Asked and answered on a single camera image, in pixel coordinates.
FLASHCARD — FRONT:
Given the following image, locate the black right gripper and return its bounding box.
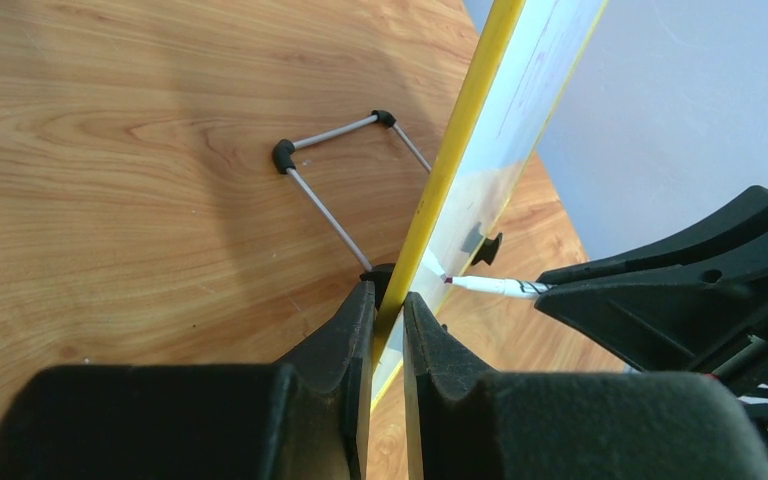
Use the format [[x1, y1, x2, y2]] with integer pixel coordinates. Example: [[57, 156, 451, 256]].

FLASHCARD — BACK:
[[535, 185, 768, 455]]

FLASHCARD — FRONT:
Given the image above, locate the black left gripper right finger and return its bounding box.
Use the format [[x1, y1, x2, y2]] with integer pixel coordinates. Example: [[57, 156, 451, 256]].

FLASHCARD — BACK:
[[403, 293, 768, 479]]

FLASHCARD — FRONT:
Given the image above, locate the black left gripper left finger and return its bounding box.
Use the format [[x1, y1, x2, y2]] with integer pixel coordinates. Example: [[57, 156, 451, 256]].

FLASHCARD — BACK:
[[0, 281, 376, 479]]

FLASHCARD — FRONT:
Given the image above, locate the white purple whiteboard marker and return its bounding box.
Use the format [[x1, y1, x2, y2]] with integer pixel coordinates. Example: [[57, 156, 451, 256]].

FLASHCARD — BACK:
[[444, 276, 553, 300]]

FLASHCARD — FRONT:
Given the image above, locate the yellow-framed whiteboard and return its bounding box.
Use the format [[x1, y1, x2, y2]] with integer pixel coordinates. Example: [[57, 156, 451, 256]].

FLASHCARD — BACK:
[[371, 1, 606, 404]]

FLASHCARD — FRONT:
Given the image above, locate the wire whiteboard stand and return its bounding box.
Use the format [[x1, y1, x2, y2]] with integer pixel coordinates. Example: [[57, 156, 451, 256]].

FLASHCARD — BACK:
[[271, 109, 435, 274]]

